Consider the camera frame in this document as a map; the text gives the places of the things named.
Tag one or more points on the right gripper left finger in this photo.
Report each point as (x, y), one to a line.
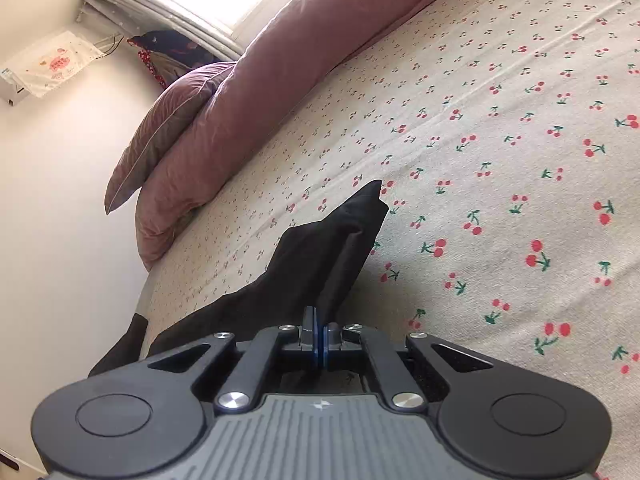
(273, 351)

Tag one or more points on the covered wall air conditioner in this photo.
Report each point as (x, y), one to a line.
(46, 65)

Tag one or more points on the beige curtain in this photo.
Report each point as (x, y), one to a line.
(137, 17)

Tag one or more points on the pink grey pillow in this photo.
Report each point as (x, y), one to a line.
(173, 112)

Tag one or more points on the pink duvet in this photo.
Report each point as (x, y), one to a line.
(288, 58)

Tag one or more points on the cherry print bed sheet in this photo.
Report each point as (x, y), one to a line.
(505, 134)

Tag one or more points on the black pants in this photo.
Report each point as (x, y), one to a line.
(314, 265)

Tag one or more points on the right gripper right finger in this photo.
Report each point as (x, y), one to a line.
(369, 353)

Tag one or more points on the hanging dark red clothes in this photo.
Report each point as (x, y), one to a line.
(168, 55)

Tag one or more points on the grey mattress edge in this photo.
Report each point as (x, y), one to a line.
(151, 296)

